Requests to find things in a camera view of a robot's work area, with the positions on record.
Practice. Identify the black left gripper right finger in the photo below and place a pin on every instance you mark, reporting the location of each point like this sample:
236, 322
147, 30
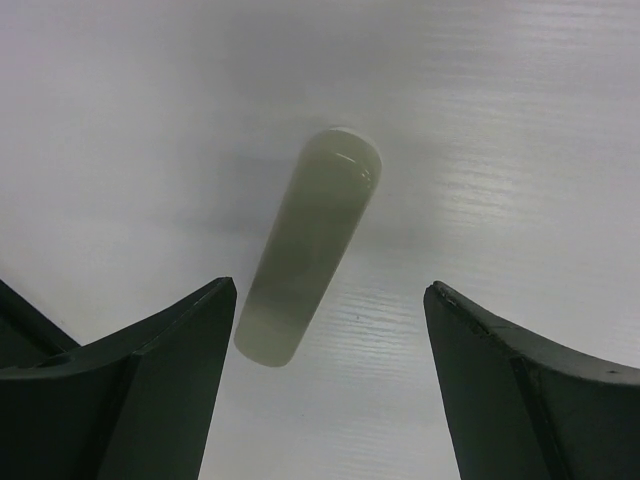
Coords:
521, 406

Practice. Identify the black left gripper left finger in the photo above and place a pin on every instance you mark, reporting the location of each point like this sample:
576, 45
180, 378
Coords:
136, 404

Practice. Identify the beige green stapler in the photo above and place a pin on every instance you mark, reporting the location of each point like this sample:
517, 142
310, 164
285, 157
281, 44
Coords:
336, 175

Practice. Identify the black stapler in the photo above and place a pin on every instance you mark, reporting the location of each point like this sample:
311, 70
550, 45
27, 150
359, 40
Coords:
28, 337

